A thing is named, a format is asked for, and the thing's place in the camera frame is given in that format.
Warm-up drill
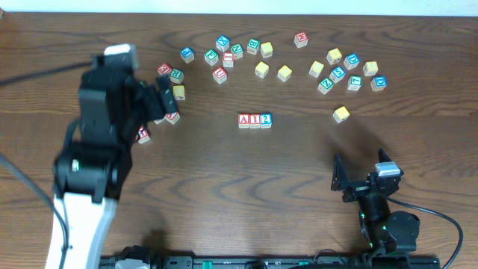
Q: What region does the yellow block upper right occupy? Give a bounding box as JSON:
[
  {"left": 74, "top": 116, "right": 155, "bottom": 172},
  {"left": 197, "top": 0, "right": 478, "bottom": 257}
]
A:
[{"left": 326, "top": 48, "right": 342, "bottom": 65}]

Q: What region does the green B wooden block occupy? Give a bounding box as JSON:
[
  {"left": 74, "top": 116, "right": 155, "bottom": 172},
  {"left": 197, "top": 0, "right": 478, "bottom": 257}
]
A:
[{"left": 246, "top": 38, "right": 261, "bottom": 55}]

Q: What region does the green N wooden block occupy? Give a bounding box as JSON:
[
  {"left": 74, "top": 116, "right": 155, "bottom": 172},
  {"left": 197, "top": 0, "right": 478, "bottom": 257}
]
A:
[{"left": 231, "top": 43, "right": 243, "bottom": 60}]

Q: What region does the red U wooden block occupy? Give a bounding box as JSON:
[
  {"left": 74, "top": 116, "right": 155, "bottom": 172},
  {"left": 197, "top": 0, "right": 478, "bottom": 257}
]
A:
[{"left": 136, "top": 126, "right": 150, "bottom": 143}]

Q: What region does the blue P wooden block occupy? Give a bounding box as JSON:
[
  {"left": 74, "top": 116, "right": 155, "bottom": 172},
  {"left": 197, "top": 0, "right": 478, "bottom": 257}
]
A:
[{"left": 180, "top": 47, "right": 195, "bottom": 64}]

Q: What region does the green 7 wooden block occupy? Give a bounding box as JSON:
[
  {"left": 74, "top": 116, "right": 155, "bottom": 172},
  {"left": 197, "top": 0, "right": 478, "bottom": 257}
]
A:
[{"left": 347, "top": 75, "right": 362, "bottom": 91}]

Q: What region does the blue D wooden block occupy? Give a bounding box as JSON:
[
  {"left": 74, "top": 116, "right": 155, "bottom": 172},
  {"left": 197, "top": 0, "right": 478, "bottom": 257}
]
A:
[{"left": 344, "top": 53, "right": 360, "bottom": 70}]

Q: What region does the yellow 8 wooden block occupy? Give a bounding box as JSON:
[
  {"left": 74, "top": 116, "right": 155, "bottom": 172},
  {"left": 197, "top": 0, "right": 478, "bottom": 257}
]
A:
[{"left": 363, "top": 61, "right": 379, "bottom": 77}]

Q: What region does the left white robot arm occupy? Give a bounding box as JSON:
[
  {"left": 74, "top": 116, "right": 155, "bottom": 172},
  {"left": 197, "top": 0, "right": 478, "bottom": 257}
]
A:
[{"left": 46, "top": 67, "right": 177, "bottom": 268}]

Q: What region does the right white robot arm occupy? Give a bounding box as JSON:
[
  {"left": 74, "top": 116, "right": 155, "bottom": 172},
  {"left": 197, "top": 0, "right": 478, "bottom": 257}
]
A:
[{"left": 331, "top": 149, "right": 420, "bottom": 255}]

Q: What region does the red Y wooden block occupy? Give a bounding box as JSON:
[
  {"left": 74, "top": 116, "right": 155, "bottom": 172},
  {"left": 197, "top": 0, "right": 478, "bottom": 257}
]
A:
[{"left": 164, "top": 112, "right": 180, "bottom": 125}]

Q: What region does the green R wooden block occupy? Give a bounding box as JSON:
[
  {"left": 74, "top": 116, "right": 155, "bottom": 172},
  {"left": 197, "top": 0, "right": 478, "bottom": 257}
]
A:
[{"left": 170, "top": 69, "right": 184, "bottom": 84}]

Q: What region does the blue X wooden block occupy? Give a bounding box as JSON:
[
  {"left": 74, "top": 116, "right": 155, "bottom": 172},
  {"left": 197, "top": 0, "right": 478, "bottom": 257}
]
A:
[{"left": 216, "top": 35, "right": 230, "bottom": 52}]

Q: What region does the blue 5 wooden block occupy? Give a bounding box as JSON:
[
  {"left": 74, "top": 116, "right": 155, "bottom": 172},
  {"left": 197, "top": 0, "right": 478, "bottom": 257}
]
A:
[{"left": 329, "top": 67, "right": 346, "bottom": 84}]

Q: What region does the red I wooden block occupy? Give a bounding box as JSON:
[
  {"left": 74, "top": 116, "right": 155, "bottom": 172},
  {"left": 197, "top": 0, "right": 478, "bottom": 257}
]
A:
[{"left": 249, "top": 114, "right": 261, "bottom": 129}]

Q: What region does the green Z wooden block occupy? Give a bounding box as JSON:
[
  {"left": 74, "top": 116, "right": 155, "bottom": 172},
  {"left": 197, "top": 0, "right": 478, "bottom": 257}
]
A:
[{"left": 317, "top": 78, "right": 335, "bottom": 95}]

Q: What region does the yellow block right row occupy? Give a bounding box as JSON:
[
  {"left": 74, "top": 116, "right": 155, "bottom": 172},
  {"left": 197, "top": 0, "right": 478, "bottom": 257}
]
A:
[{"left": 308, "top": 61, "right": 324, "bottom": 78}]

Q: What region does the yellow block lower right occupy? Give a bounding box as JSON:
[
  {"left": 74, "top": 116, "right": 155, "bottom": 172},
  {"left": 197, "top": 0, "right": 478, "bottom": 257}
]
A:
[{"left": 332, "top": 106, "right": 350, "bottom": 123}]

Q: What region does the red U block centre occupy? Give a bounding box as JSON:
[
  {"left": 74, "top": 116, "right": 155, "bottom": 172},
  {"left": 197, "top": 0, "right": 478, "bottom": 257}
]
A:
[{"left": 212, "top": 67, "right": 227, "bottom": 84}]

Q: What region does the yellow block row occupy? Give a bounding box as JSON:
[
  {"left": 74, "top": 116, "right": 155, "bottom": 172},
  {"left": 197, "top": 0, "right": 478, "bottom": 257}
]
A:
[
  {"left": 255, "top": 61, "right": 269, "bottom": 78},
  {"left": 308, "top": 61, "right": 324, "bottom": 78}
]

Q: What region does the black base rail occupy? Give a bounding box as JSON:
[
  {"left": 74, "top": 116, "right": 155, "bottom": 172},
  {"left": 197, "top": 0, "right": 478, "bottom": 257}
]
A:
[{"left": 99, "top": 246, "right": 441, "bottom": 269}]

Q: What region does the green F wooden block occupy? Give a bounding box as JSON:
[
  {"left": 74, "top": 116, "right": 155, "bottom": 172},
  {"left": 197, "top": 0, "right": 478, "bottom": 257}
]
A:
[{"left": 205, "top": 49, "right": 219, "bottom": 66}]

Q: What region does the yellow block near R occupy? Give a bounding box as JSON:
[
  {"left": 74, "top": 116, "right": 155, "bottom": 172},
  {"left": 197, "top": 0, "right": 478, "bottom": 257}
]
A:
[{"left": 173, "top": 85, "right": 185, "bottom": 101}]

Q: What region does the red A wooden block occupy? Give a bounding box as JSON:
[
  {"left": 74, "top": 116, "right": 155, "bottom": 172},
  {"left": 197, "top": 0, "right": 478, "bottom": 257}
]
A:
[{"left": 238, "top": 114, "right": 250, "bottom": 129}]

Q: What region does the yellow O wooden block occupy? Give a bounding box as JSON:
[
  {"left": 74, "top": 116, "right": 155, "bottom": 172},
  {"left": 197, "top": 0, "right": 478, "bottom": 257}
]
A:
[{"left": 277, "top": 65, "right": 292, "bottom": 82}]

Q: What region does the yellow block centre row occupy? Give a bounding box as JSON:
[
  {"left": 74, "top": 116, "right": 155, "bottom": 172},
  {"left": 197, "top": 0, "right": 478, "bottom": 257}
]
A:
[{"left": 255, "top": 61, "right": 269, "bottom": 78}]

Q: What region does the yellow block beside B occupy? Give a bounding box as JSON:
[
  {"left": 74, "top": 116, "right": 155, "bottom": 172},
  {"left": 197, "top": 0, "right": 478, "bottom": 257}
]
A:
[{"left": 260, "top": 42, "right": 273, "bottom": 58}]

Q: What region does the red block beside F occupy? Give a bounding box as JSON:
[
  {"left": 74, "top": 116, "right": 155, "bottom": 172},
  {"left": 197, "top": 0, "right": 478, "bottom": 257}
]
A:
[{"left": 223, "top": 52, "right": 235, "bottom": 68}]

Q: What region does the red H wooden block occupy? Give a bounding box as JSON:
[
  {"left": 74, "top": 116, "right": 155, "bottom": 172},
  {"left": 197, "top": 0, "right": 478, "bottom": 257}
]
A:
[{"left": 294, "top": 31, "right": 308, "bottom": 48}]

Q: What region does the blue 2 wooden block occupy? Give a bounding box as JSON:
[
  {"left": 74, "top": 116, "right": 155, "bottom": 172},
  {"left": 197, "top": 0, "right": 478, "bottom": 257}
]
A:
[{"left": 261, "top": 113, "right": 273, "bottom": 129}]

